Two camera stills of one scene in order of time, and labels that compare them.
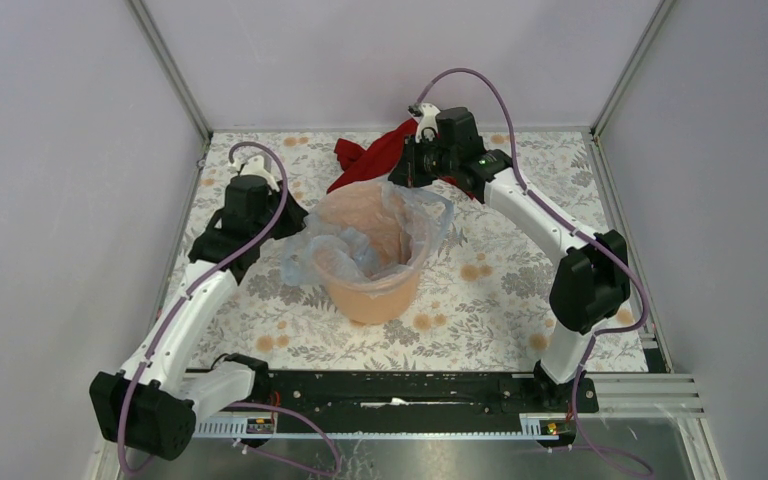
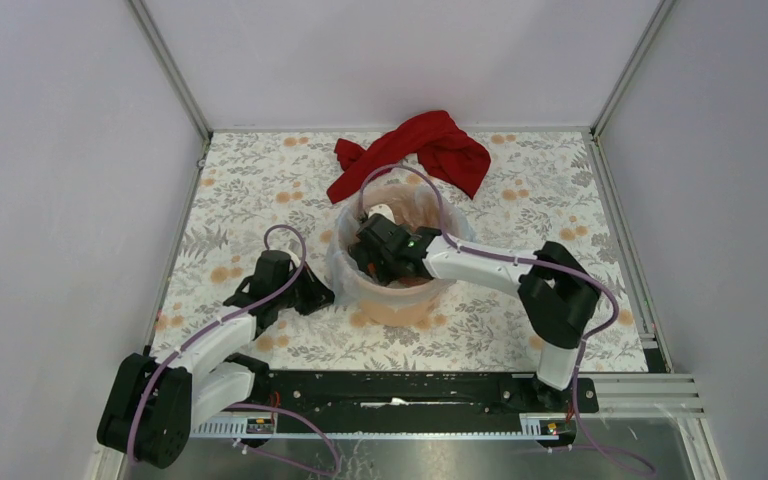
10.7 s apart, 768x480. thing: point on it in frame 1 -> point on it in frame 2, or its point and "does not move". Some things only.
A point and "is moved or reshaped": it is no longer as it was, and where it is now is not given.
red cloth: [378, 158] does not move
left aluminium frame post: [172, 68] does not move
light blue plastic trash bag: [367, 238] is moved or reshaped
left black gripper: [294, 219] -> [318, 294]
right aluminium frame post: [641, 51] does not move
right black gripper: [407, 171] -> [364, 256]
